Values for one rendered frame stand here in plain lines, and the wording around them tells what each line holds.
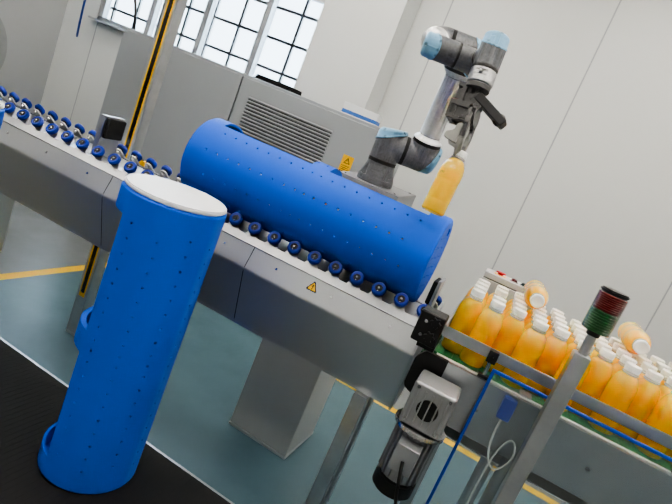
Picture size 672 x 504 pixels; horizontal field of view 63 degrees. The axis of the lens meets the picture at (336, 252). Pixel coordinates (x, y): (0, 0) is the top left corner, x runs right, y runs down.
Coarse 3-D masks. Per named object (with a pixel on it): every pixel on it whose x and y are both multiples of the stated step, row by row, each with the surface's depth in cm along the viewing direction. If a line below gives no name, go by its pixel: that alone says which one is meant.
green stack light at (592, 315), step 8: (592, 312) 119; (600, 312) 118; (584, 320) 121; (592, 320) 119; (600, 320) 118; (608, 320) 118; (616, 320) 118; (592, 328) 119; (600, 328) 118; (608, 328) 118; (608, 336) 119
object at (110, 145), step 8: (104, 120) 199; (112, 120) 200; (120, 120) 205; (104, 128) 200; (112, 128) 201; (120, 128) 205; (96, 136) 200; (104, 136) 200; (112, 136) 203; (120, 136) 207; (96, 144) 201; (104, 144) 203; (112, 144) 207; (112, 152) 209
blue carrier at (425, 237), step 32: (224, 128) 180; (192, 160) 177; (224, 160) 174; (256, 160) 172; (288, 160) 172; (224, 192) 176; (256, 192) 170; (288, 192) 167; (320, 192) 165; (352, 192) 165; (288, 224) 169; (320, 224) 164; (352, 224) 161; (384, 224) 159; (416, 224) 158; (448, 224) 160; (352, 256) 164; (384, 256) 159; (416, 256) 155; (416, 288) 159
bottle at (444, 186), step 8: (448, 160) 152; (456, 160) 151; (464, 160) 153; (440, 168) 153; (448, 168) 151; (456, 168) 151; (464, 168) 153; (440, 176) 152; (448, 176) 151; (456, 176) 151; (432, 184) 154; (440, 184) 151; (448, 184) 151; (456, 184) 152; (432, 192) 152; (440, 192) 151; (448, 192) 151; (424, 200) 154; (432, 200) 152; (440, 200) 151; (448, 200) 152; (424, 208) 154; (432, 208) 151; (440, 208) 151; (440, 216) 155
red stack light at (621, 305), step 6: (600, 294) 119; (606, 294) 118; (594, 300) 120; (600, 300) 118; (606, 300) 118; (612, 300) 117; (618, 300) 116; (624, 300) 117; (594, 306) 120; (600, 306) 118; (606, 306) 117; (612, 306) 117; (618, 306) 117; (624, 306) 117; (606, 312) 117; (612, 312) 117; (618, 312) 117
